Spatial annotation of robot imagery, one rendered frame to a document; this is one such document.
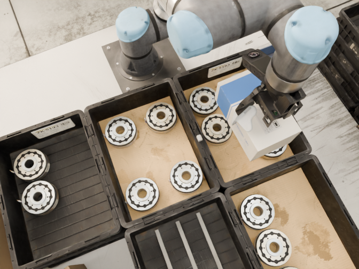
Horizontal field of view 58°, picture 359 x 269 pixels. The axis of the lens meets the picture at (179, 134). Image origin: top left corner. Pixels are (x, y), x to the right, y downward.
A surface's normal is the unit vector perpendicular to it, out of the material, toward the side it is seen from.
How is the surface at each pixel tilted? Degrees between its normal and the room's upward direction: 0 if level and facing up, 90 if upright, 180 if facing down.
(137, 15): 7
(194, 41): 54
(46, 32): 0
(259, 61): 29
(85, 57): 0
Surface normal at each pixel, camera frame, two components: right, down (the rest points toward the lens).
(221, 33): 0.40, 0.59
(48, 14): -0.01, -0.34
